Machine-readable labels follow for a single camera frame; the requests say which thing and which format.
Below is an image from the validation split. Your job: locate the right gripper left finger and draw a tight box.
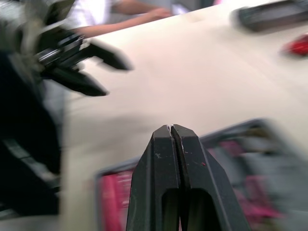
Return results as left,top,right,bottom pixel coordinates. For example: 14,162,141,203
125,125,181,231

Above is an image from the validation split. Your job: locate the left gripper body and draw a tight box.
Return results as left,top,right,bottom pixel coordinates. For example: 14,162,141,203
33,26,89,73

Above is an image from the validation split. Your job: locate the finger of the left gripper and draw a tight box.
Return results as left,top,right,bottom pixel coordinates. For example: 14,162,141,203
44,64,110,97
80,40,133,71

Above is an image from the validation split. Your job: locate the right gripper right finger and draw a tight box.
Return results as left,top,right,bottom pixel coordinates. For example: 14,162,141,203
170,124,246,231

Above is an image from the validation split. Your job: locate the red and black tool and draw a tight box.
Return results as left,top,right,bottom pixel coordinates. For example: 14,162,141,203
280,33,308,58

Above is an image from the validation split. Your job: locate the robot body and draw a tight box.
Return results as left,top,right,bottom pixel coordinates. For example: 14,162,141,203
0,49,67,217

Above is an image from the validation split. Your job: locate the person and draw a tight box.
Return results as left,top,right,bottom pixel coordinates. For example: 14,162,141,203
64,0,174,39

